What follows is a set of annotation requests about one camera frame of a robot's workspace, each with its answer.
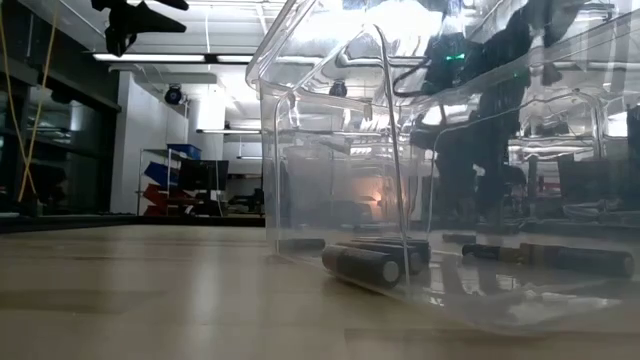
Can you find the black copper battery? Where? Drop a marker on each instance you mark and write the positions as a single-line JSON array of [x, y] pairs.
[[407, 255], [580, 260], [360, 265], [492, 252], [417, 245]]

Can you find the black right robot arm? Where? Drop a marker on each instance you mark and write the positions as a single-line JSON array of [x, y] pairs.
[[495, 125]]

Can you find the ceiling light strip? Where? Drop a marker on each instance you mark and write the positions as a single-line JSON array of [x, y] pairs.
[[150, 58]]

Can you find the blue storage bin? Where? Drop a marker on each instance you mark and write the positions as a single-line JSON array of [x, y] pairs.
[[185, 151]]

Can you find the black monitor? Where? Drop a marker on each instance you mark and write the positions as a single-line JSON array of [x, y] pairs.
[[202, 175]]

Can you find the metal storage shelf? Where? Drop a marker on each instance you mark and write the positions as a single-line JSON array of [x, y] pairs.
[[150, 200]]

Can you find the clear plastic bin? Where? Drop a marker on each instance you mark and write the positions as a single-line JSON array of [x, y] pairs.
[[350, 150]]

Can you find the black dome camera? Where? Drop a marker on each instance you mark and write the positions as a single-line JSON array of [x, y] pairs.
[[173, 95]]

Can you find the black metal table frame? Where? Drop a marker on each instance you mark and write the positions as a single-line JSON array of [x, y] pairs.
[[100, 221]]

